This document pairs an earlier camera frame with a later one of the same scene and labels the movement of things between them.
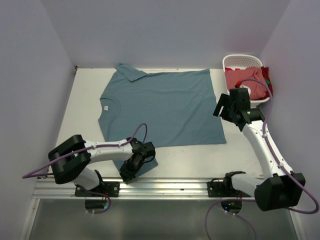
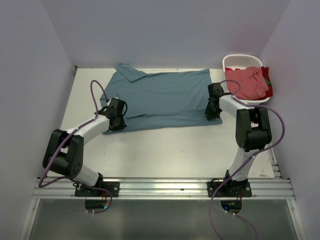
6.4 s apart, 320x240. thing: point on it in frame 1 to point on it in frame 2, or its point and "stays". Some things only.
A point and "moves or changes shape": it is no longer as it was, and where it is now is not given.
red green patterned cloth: [269, 93] stays
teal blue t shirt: [169, 108] moves or changes shape
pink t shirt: [253, 78] stays
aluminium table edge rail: [144, 188] stays
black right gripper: [225, 100] to [209, 115]
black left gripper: [126, 174] to [121, 126]
